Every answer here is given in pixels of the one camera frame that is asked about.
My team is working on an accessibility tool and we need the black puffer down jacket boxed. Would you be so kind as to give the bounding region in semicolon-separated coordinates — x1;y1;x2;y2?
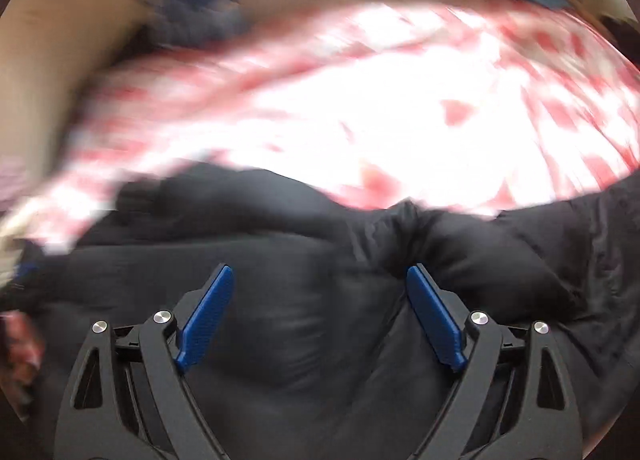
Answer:
1;164;639;459

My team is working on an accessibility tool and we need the red white checkered plastic sheet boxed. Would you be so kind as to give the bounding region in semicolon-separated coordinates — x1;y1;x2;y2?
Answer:
0;0;640;391

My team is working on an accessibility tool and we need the blue patterned curtain left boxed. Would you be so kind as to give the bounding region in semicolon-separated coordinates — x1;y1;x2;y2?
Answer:
149;0;250;48

